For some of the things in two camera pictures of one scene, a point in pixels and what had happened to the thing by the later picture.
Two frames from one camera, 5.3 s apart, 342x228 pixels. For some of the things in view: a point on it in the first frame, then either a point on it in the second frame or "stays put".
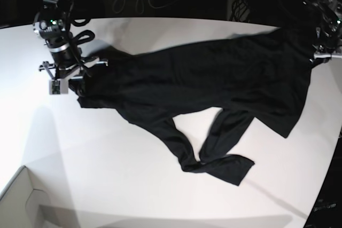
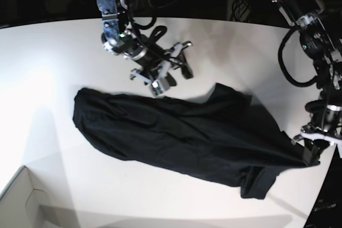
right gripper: [323, 53] to [313, 149]
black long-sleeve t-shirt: [264, 75] to [223, 135]
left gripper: [71, 72] to [159, 70]
